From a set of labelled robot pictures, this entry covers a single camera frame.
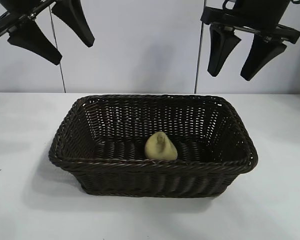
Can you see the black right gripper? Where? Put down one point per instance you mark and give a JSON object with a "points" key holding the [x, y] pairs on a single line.
{"points": [[255, 15]]}

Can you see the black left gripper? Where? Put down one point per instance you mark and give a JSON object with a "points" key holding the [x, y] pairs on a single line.
{"points": [[27, 10]]}

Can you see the pale yellow egg yolk pastry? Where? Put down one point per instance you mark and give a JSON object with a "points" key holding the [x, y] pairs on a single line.
{"points": [[160, 148]]}

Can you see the dark brown woven basket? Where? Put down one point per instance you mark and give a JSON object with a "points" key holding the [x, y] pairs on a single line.
{"points": [[152, 175]]}

